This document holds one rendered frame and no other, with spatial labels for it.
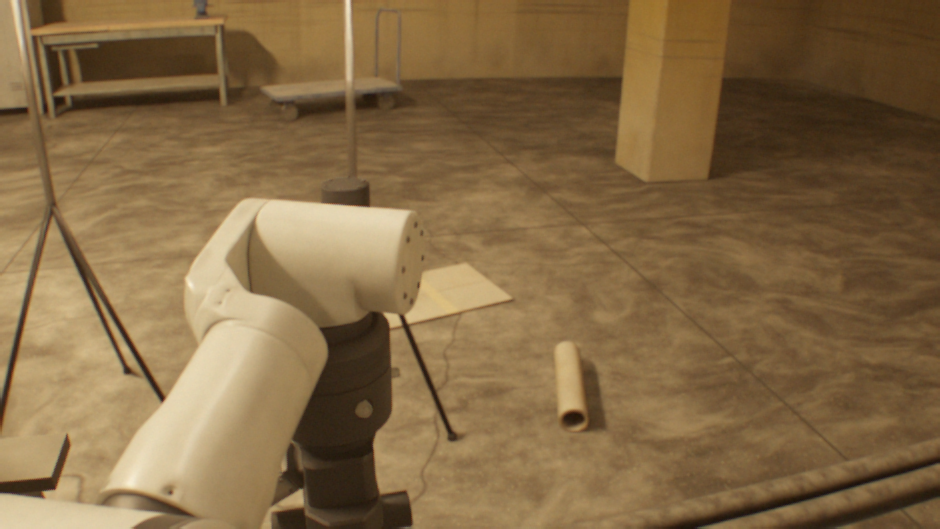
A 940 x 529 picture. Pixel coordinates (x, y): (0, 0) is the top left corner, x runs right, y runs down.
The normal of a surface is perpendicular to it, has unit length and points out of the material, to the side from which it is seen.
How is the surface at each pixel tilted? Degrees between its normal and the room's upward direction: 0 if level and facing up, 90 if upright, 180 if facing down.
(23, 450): 0
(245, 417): 40
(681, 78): 90
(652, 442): 0
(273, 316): 25
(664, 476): 0
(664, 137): 90
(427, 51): 90
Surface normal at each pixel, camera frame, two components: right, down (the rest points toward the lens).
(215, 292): -0.03, -0.78
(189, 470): 0.36, -0.68
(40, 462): 0.02, -0.91
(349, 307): -0.18, 0.40
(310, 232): -0.11, -0.40
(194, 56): 0.26, 0.40
